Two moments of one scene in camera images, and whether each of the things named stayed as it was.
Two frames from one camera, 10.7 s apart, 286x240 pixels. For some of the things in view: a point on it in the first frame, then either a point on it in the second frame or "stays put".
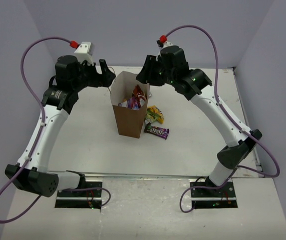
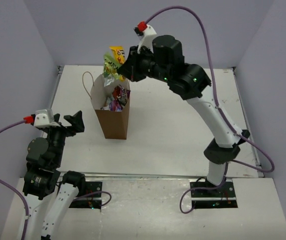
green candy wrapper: x=150 y=117 to x=111 y=65
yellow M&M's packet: x=161 y=119 to x=118 y=53
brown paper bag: x=129 y=122 to x=114 y=124
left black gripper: x=97 y=75 to x=64 y=125
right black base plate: x=223 y=197 stays put
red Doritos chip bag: x=139 y=96 to x=117 y=93
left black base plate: x=91 y=199 stays put
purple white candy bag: x=130 y=103 to x=115 y=106
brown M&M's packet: x=162 y=132 to x=124 y=95
